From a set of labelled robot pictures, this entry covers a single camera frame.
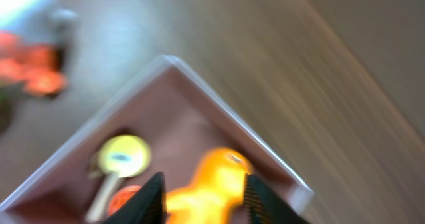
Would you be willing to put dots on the yellow wooden rattle drum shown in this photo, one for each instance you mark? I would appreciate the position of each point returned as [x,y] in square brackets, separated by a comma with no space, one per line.
[120,157]

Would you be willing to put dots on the pink open cardboard box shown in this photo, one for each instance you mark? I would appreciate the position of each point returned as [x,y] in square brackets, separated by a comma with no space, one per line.
[181,118]

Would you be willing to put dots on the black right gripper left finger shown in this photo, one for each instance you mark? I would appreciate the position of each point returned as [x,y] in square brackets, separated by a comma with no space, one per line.
[147,206]

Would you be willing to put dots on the orange round slotted toy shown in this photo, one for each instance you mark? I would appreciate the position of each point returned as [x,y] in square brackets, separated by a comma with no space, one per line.
[120,198]

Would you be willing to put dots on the orange plastic dinosaur toy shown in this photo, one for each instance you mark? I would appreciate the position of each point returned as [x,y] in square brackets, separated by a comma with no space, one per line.
[215,190]

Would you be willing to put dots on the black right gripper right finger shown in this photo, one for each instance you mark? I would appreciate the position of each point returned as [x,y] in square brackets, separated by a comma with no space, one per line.
[264,206]

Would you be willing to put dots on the white yellow plush duck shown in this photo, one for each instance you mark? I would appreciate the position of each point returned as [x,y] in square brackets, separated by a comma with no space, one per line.
[33,33]

